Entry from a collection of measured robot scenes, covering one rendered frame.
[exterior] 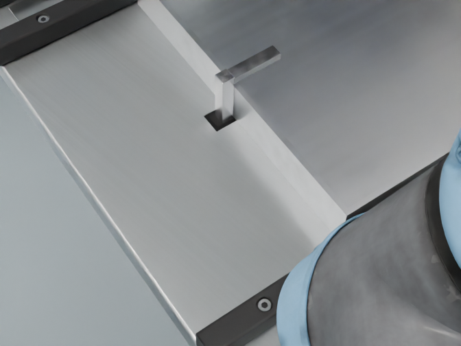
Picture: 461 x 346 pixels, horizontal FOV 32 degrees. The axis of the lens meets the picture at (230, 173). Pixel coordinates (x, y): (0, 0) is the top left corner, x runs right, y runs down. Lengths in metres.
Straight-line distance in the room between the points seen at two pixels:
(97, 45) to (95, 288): 0.91
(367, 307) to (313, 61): 0.35
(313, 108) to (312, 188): 0.08
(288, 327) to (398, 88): 0.31
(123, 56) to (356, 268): 0.36
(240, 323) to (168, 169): 0.13
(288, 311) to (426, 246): 0.08
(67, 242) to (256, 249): 1.05
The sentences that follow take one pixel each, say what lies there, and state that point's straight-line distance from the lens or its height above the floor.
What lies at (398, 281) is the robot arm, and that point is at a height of 1.09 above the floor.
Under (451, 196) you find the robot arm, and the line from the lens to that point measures 0.24.
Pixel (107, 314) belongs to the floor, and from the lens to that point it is 1.47.
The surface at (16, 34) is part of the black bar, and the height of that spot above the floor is 0.90.
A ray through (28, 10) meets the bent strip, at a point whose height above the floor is 0.88.
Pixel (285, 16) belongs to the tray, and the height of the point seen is 0.88.
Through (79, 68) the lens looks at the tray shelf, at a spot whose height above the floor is 0.88.
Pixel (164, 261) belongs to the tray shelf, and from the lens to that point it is 0.52.
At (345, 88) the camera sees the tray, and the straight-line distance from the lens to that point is 0.60.
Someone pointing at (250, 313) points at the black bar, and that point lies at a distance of 0.48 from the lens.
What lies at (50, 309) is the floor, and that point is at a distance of 1.49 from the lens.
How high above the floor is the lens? 1.34
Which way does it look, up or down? 57 degrees down
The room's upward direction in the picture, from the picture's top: 1 degrees clockwise
